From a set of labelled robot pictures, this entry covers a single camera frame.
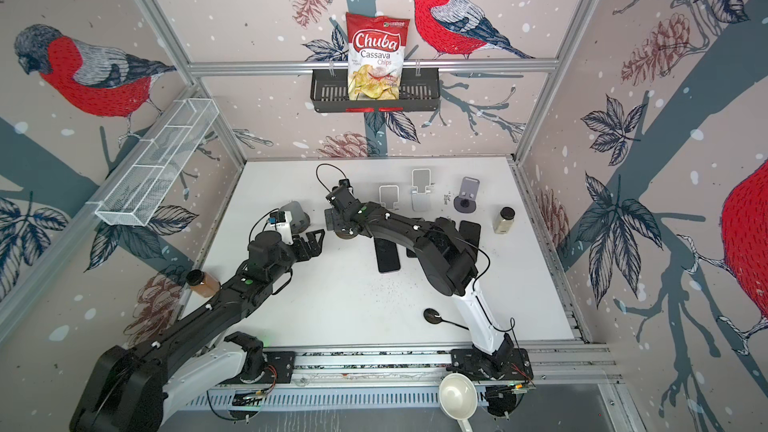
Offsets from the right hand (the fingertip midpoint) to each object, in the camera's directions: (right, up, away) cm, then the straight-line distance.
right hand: (338, 220), depth 96 cm
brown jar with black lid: (-35, -15, -16) cm, 41 cm away
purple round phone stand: (+45, +7, +8) cm, 46 cm away
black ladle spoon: (+29, -25, -15) cm, 41 cm away
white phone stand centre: (+17, +8, +3) cm, 19 cm away
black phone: (+16, -11, -3) cm, 20 cm away
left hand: (-5, -2, -13) cm, 14 cm away
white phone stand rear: (+28, +10, +8) cm, 31 cm away
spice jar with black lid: (+54, 0, -3) cm, 54 cm away
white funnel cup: (+34, -39, -26) cm, 58 cm away
